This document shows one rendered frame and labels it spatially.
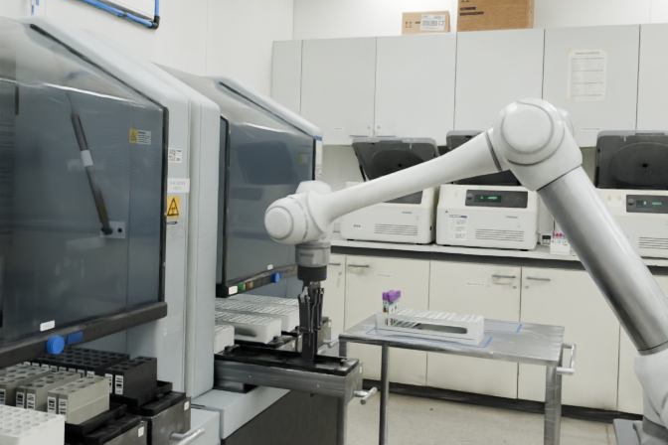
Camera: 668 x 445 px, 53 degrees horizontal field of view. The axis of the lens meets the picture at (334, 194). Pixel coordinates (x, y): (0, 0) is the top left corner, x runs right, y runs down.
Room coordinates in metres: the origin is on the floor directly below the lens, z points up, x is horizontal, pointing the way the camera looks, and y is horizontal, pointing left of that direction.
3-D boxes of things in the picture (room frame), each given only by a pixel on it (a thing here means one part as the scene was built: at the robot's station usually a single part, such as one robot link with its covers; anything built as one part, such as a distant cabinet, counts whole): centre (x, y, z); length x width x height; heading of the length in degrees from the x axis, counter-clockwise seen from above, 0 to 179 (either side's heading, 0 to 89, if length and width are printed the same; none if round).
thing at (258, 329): (1.88, 0.29, 0.83); 0.30 x 0.10 x 0.06; 71
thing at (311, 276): (1.68, 0.05, 1.00); 0.08 x 0.07 x 0.09; 161
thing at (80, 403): (1.18, 0.44, 0.85); 0.12 x 0.02 x 0.06; 161
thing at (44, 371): (1.23, 0.56, 0.85); 0.12 x 0.02 x 0.06; 161
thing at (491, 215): (4.04, -0.95, 1.24); 0.62 x 0.56 x 0.69; 161
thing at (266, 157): (2.00, 0.40, 1.28); 0.61 x 0.51 x 0.63; 161
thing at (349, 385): (1.70, 0.24, 0.78); 0.73 x 0.14 x 0.09; 71
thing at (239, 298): (2.17, 0.19, 0.83); 0.30 x 0.10 x 0.06; 71
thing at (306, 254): (1.68, 0.05, 1.07); 0.09 x 0.09 x 0.06
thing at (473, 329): (1.92, -0.29, 0.85); 0.30 x 0.10 x 0.06; 68
